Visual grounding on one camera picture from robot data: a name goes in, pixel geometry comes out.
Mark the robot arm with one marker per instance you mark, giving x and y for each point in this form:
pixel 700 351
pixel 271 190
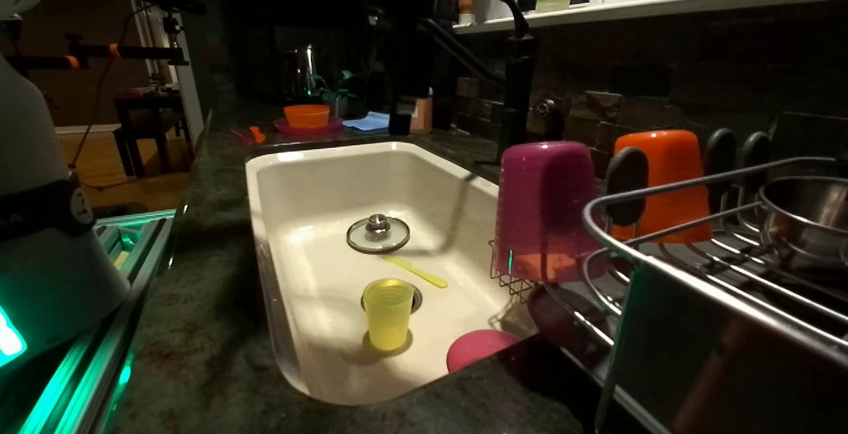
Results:
pixel 40 156

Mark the purple plastic cup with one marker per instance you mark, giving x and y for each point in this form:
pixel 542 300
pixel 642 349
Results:
pixel 540 209

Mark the yellow plastic cup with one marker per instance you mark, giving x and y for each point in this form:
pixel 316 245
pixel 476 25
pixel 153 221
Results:
pixel 387 318

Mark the orange plastic cup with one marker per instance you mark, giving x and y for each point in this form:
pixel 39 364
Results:
pixel 672 182

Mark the metal drying rack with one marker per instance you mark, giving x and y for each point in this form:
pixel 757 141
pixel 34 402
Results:
pixel 695 288

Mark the glass pot lid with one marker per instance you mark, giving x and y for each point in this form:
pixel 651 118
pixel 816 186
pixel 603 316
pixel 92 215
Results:
pixel 377 234

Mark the yellow plastic knife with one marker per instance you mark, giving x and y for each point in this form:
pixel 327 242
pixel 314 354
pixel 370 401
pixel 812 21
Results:
pixel 417 273

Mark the small pink box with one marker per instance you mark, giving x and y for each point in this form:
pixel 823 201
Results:
pixel 423 116

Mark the blue cloth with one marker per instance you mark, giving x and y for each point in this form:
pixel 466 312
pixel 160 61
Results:
pixel 368 122

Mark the white sink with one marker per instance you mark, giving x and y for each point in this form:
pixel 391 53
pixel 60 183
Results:
pixel 318 182

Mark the small green plant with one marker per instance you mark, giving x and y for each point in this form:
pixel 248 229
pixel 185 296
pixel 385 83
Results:
pixel 334 93

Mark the orange plastic bowl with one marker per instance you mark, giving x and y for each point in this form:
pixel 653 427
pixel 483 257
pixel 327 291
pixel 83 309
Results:
pixel 307 116

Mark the black tap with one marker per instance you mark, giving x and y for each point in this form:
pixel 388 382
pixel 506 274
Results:
pixel 518 83

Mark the pink plastic plate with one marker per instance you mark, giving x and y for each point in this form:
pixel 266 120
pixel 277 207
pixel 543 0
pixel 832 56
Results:
pixel 291 130

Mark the pink plastic bowl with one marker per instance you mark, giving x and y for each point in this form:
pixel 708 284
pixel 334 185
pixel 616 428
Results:
pixel 477 348

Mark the steel kettle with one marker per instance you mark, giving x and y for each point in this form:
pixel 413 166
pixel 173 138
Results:
pixel 305 69

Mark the small orange plastic utensil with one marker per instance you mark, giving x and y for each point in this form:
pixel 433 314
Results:
pixel 257 134

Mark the small plant in orange pot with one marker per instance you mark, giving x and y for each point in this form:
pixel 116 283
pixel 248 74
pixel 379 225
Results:
pixel 466 4

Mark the dark wooden table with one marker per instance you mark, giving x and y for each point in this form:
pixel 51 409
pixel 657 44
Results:
pixel 142 106

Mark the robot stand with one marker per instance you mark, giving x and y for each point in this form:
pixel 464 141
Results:
pixel 126 242

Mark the steel pot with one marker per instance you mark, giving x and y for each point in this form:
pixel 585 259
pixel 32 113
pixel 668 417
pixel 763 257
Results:
pixel 808 215

